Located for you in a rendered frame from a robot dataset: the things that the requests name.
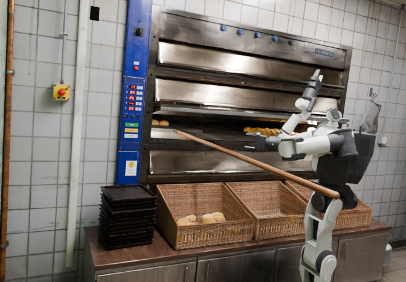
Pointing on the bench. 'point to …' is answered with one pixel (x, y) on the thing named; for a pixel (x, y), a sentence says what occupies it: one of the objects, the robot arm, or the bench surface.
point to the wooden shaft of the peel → (267, 168)
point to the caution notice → (131, 168)
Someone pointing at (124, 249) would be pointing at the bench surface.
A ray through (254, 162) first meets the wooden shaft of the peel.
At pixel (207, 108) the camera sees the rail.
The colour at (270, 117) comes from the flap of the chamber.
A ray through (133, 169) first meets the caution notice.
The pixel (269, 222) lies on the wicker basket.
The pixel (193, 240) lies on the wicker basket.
